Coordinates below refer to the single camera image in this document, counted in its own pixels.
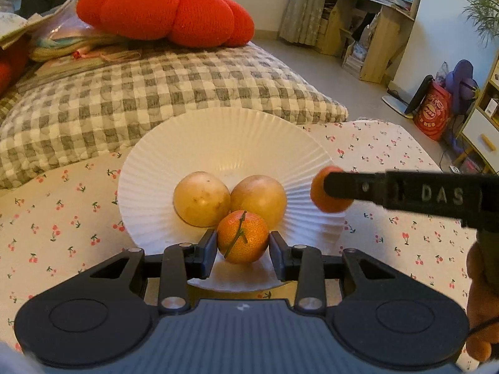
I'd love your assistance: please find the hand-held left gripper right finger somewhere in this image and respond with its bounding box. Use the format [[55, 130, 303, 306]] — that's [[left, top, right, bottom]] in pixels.
[[270, 231, 394, 314]]

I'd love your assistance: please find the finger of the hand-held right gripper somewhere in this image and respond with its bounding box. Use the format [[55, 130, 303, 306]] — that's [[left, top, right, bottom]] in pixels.
[[323, 170, 390, 205]]

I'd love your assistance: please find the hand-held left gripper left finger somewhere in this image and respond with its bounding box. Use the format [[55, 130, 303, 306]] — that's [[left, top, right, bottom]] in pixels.
[[90, 229, 217, 315]]

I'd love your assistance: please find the tangerine with green stem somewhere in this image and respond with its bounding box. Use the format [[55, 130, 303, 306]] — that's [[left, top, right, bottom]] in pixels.
[[217, 210, 269, 264]]

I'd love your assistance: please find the orange tangerine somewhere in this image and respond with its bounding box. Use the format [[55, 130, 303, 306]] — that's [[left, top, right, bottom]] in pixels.
[[311, 166, 353, 213]]

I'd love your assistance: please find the white paper plate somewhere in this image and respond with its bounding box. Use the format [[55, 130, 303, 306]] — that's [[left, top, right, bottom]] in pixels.
[[117, 108, 347, 292]]

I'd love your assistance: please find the person's right hand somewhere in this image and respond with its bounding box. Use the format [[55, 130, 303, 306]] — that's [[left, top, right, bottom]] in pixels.
[[466, 242, 499, 363]]

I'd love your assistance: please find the cherry print bed sheet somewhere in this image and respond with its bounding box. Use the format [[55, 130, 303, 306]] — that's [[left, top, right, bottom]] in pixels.
[[0, 121, 480, 374]]

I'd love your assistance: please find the yellow pear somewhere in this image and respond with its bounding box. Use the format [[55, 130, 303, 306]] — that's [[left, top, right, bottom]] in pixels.
[[173, 171, 231, 227], [230, 175, 288, 230]]

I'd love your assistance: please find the white and wood cabinet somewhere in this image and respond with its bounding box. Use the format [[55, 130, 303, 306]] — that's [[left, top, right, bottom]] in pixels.
[[454, 52, 499, 174]]

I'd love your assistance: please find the red shopping bag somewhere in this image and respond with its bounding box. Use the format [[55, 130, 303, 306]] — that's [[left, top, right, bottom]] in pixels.
[[413, 80, 455, 141]]

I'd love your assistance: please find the black stand with white base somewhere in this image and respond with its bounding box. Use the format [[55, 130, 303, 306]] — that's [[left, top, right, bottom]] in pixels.
[[381, 74, 434, 117]]

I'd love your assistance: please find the wooden desk with shelves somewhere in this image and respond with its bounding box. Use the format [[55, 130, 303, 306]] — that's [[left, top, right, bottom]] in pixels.
[[320, 0, 427, 83]]

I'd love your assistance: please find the checkered green-white pillow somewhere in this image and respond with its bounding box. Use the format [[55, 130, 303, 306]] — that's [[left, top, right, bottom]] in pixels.
[[0, 41, 349, 189]]

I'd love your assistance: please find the patterned curtain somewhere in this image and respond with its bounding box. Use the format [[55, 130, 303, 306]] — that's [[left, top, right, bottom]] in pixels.
[[279, 0, 332, 45]]

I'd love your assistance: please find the green potted plant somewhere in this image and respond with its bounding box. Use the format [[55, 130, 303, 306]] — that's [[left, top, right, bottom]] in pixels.
[[462, 0, 499, 47]]

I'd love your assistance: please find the pile of folded cloths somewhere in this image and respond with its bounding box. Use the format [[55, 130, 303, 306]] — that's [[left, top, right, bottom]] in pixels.
[[0, 0, 141, 86]]

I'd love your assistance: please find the red tomato plush cushion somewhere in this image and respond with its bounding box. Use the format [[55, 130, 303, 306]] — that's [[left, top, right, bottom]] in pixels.
[[76, 0, 255, 47]]

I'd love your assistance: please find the clear plastic bag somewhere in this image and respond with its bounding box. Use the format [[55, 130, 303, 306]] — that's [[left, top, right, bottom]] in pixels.
[[37, 0, 100, 45]]

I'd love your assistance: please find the small red plush cushion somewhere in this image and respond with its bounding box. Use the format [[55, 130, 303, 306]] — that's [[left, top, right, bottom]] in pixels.
[[0, 35, 32, 98]]

